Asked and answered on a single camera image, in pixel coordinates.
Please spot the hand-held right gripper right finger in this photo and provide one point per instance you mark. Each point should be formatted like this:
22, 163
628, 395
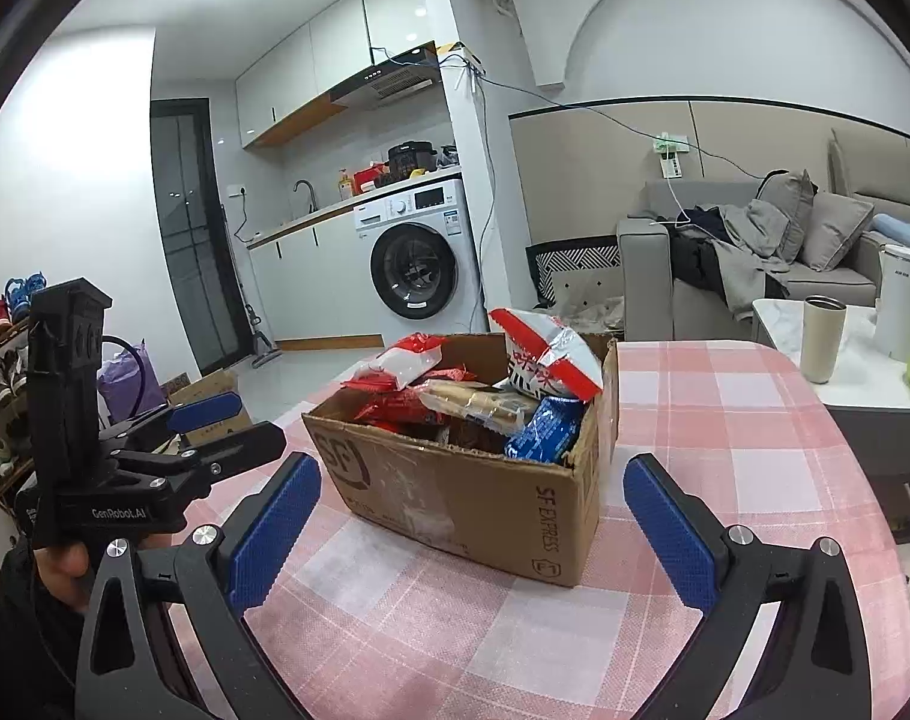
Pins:
669, 532

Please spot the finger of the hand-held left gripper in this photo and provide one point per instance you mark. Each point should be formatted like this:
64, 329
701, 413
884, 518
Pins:
207, 411
237, 444

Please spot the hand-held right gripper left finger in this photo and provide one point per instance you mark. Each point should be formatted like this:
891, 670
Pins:
275, 525

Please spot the blue biscuit packet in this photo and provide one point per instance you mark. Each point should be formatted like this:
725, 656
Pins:
545, 427

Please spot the brown cardboard box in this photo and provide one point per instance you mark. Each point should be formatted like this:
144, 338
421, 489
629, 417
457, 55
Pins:
455, 495

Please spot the clear biscuit packet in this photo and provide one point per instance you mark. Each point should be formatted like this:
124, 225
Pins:
477, 401

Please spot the person's left forearm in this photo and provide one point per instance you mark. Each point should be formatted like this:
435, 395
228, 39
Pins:
27, 630

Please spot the person's left hand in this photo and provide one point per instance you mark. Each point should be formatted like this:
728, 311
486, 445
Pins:
61, 566

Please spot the small cardboard box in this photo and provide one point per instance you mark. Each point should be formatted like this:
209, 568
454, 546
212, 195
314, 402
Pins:
192, 388

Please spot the purple plastic bag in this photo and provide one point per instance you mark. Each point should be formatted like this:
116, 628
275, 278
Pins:
125, 390

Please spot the shoe rack with shoes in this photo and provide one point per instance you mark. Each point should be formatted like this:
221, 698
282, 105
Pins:
5, 382

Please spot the floor mop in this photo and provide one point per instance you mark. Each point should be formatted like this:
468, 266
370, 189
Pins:
260, 337

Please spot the wooden shoe rack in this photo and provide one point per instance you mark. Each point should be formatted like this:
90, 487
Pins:
5, 491

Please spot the pink plaid tablecloth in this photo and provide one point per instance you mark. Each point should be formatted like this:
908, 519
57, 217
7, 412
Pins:
687, 405

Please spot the red snack packet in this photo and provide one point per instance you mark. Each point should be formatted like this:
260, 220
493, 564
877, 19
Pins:
402, 411

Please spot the white kitchen base cabinet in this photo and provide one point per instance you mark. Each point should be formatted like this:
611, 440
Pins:
312, 277

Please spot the dark glass door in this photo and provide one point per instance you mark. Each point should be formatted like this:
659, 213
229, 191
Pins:
192, 240

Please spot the white red round-print bag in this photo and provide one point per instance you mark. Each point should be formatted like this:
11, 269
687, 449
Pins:
410, 364

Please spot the white red snack bag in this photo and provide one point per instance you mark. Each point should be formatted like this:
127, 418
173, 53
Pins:
552, 360

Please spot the crumpled plastic wrap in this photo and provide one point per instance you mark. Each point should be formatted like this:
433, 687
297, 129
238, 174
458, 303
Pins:
590, 315

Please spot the curved metal faucet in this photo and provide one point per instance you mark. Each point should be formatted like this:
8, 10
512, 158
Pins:
310, 199

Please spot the white side table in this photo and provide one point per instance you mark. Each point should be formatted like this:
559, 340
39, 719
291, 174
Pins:
860, 390

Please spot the beige travel tumbler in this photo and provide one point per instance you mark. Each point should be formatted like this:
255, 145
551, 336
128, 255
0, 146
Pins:
823, 345

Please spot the white washing machine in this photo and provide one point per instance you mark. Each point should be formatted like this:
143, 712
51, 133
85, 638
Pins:
417, 270

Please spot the grey sofa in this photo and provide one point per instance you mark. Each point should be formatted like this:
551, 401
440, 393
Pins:
642, 277

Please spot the yellow bottle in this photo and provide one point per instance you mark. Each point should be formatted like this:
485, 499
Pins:
345, 186

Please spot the black white patterned chair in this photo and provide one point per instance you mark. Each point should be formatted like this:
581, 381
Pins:
575, 277

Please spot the red box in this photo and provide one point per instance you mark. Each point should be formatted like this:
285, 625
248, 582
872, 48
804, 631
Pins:
371, 178

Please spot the dark clothes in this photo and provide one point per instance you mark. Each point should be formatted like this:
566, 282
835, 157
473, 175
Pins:
695, 247

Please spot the grey jacket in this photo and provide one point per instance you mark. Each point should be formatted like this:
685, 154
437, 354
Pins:
755, 255

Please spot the black pressure cooker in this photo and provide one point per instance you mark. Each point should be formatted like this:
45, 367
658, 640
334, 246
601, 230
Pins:
412, 159

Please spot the white electric kettle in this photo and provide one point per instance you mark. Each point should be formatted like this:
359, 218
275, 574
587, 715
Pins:
901, 300

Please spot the large grey cushion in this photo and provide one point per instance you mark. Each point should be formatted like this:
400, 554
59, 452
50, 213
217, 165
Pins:
785, 214

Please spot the crumpled plastic bag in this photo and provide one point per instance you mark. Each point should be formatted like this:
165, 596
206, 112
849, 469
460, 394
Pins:
447, 156

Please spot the range hood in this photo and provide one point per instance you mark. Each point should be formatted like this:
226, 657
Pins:
387, 82

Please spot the light blue pillow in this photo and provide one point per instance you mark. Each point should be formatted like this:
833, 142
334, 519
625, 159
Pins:
905, 231

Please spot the white router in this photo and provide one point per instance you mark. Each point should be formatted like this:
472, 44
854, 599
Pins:
461, 58

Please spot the white wall cabinet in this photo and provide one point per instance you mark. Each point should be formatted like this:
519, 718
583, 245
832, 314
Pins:
290, 75

